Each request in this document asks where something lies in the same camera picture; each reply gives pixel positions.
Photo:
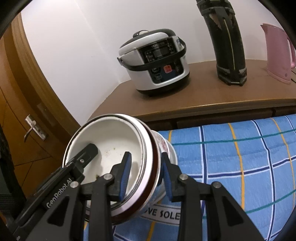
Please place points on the brown wooden sideboard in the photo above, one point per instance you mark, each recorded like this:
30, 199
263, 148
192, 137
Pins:
205, 99

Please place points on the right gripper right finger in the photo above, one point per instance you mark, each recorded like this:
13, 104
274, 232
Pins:
207, 210

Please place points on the stainless steel bowl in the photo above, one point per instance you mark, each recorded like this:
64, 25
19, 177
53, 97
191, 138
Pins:
113, 135

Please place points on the white black rice cooker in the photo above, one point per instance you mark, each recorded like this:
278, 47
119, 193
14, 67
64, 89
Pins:
155, 61

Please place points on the white enamel bowl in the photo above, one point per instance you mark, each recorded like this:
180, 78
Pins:
113, 138

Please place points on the pink floral rim plate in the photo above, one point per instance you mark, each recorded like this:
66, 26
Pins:
166, 146

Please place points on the pink plastic bowl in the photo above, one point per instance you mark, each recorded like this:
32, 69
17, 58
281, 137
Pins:
141, 195

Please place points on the left wooden door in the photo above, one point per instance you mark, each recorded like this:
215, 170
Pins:
24, 91

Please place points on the blue checked tablecloth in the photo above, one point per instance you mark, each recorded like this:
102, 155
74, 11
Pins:
254, 160

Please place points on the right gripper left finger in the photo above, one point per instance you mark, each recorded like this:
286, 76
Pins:
65, 218

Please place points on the black thermos flask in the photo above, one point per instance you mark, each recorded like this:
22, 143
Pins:
227, 42

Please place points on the pink electric kettle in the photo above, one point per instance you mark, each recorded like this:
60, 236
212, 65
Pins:
280, 53

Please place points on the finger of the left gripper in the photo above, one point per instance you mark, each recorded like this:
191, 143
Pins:
84, 157

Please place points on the left silver door handle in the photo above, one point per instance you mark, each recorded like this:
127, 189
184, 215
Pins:
34, 127

